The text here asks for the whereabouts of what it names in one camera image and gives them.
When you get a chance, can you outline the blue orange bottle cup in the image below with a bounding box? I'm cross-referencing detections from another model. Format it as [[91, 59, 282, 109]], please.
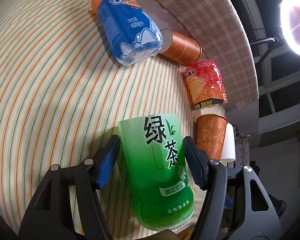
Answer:
[[91, 0, 163, 66]]

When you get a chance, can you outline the white paper cup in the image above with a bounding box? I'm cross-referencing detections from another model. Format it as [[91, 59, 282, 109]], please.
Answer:
[[221, 123, 236, 166]]

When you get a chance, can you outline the striped yellow mattress cloth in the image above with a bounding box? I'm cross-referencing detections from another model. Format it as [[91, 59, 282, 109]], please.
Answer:
[[0, 0, 199, 235]]

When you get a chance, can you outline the red orange label cup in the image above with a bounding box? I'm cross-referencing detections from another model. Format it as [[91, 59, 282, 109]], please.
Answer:
[[184, 60, 228, 109]]

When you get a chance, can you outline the orange floral paper cup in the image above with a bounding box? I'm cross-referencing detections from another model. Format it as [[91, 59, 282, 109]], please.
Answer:
[[196, 114, 228, 160]]

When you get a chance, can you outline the beige plaid cloth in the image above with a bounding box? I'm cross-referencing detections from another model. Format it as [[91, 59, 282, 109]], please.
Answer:
[[153, 0, 259, 109]]

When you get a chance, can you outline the black ring light tripod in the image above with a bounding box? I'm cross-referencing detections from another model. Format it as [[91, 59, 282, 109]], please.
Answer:
[[249, 33, 284, 68]]

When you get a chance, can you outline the green tea bottle cup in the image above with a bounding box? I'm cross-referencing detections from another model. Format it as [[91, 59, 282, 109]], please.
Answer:
[[119, 114, 194, 231]]

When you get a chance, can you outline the brown padded handle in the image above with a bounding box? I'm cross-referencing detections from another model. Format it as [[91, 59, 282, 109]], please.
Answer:
[[143, 229, 181, 240]]

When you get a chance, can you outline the white ring light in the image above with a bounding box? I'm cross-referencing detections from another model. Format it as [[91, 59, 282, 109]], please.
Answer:
[[280, 0, 300, 55]]

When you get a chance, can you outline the orange paper cup lying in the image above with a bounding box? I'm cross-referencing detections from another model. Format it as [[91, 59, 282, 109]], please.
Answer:
[[159, 29, 202, 66]]

